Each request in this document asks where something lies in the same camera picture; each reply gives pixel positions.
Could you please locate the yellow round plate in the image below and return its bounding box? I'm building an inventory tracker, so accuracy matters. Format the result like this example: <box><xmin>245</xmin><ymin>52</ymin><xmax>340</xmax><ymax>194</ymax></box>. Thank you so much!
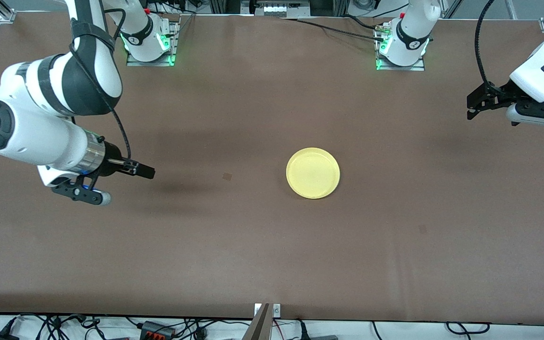
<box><xmin>286</xmin><ymin>147</ymin><xmax>341</xmax><ymax>200</ymax></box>

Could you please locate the brown table cloth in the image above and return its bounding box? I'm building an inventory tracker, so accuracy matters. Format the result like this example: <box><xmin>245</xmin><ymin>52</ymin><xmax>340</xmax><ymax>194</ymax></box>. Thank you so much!
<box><xmin>0</xmin><ymin>12</ymin><xmax>544</xmax><ymax>326</ymax></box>

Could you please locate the black orange power strip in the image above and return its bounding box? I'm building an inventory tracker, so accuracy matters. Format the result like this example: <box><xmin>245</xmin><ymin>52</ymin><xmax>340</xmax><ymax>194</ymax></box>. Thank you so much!
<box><xmin>139</xmin><ymin>321</ymin><xmax>176</xmax><ymax>340</ymax></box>

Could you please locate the white terminal block device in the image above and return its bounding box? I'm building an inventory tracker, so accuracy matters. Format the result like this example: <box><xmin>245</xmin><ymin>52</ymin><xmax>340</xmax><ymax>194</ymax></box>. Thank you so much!
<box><xmin>253</xmin><ymin>0</ymin><xmax>311</xmax><ymax>17</ymax></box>

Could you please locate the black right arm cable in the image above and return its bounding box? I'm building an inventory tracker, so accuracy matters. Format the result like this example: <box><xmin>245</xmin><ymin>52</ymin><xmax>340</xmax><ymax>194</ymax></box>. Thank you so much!
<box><xmin>68</xmin><ymin>7</ymin><xmax>133</xmax><ymax>163</ymax></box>

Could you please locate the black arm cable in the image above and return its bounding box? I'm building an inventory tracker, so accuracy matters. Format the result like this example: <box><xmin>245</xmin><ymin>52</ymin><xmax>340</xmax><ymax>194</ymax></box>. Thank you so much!
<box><xmin>473</xmin><ymin>0</ymin><xmax>509</xmax><ymax>95</ymax></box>
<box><xmin>68</xmin><ymin>7</ymin><xmax>133</xmax><ymax>163</ymax></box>

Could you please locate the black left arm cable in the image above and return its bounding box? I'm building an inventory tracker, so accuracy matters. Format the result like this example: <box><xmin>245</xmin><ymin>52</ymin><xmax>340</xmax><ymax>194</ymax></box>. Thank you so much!
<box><xmin>473</xmin><ymin>0</ymin><xmax>509</xmax><ymax>95</ymax></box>

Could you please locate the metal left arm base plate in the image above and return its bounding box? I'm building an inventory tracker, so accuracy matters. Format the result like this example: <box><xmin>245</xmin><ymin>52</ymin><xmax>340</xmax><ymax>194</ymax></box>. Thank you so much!
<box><xmin>376</xmin><ymin>26</ymin><xmax>426</xmax><ymax>72</ymax></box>

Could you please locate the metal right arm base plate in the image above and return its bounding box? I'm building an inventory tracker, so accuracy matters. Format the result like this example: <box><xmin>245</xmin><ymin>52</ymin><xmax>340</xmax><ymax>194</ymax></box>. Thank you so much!
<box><xmin>126</xmin><ymin>21</ymin><xmax>178</xmax><ymax>67</ymax></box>

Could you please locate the short black table cable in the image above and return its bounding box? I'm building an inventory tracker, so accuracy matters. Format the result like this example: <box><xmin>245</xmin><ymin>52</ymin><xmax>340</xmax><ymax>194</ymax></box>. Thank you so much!
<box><xmin>343</xmin><ymin>14</ymin><xmax>388</xmax><ymax>31</ymax></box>

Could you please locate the long black table cable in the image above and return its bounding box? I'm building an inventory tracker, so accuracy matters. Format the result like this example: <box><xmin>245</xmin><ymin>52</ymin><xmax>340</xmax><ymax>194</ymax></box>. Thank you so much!
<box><xmin>281</xmin><ymin>18</ymin><xmax>386</xmax><ymax>42</ymax></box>

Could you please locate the white pole clamp bracket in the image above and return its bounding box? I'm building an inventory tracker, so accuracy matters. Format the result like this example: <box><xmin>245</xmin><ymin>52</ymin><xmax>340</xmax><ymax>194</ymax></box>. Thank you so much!
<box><xmin>254</xmin><ymin>303</ymin><xmax>281</xmax><ymax>318</ymax></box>

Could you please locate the grey camera stand pole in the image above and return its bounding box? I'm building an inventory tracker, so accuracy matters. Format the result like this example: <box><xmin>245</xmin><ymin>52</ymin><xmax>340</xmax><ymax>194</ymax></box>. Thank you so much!
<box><xmin>243</xmin><ymin>303</ymin><xmax>272</xmax><ymax>340</ymax></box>

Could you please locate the looped black floor cable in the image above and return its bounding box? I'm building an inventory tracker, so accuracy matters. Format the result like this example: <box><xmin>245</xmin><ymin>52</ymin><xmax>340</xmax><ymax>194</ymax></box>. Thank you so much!
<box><xmin>446</xmin><ymin>322</ymin><xmax>491</xmax><ymax>335</ymax></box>

